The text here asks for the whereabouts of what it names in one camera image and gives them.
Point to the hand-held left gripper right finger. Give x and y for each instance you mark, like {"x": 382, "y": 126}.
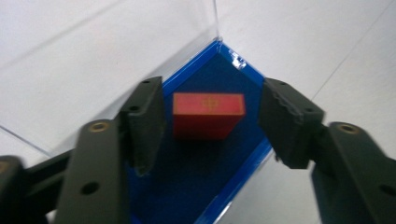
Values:
{"x": 342, "y": 155}

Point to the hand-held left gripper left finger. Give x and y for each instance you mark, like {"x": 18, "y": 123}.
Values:
{"x": 93, "y": 161}

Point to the blue box with clear lid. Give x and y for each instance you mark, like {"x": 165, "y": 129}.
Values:
{"x": 202, "y": 177}

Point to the red block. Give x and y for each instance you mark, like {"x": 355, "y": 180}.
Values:
{"x": 205, "y": 116}

